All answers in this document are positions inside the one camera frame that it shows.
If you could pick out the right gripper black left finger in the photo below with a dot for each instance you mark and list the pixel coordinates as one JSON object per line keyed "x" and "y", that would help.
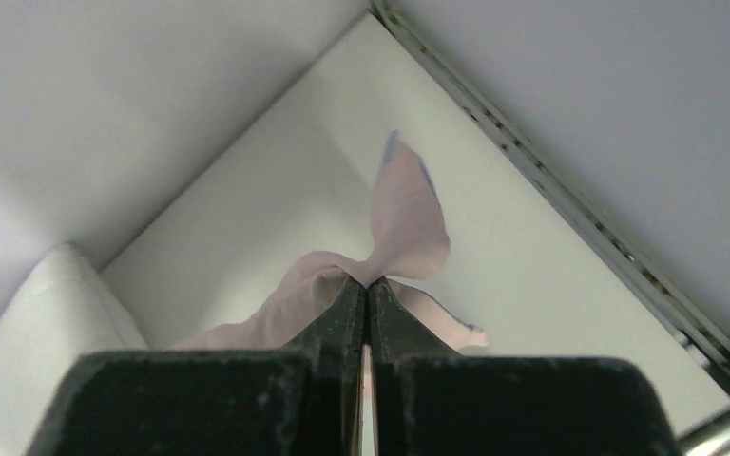
{"x": 298, "y": 399}

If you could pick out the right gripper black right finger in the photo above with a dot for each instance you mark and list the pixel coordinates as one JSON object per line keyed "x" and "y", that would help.
{"x": 430, "y": 400}

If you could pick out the pink and blue pillowcase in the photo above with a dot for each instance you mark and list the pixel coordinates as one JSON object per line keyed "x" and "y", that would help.
{"x": 410, "y": 241}

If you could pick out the right aluminium frame post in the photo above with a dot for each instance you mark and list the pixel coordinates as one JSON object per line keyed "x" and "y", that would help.
{"x": 659, "y": 294}

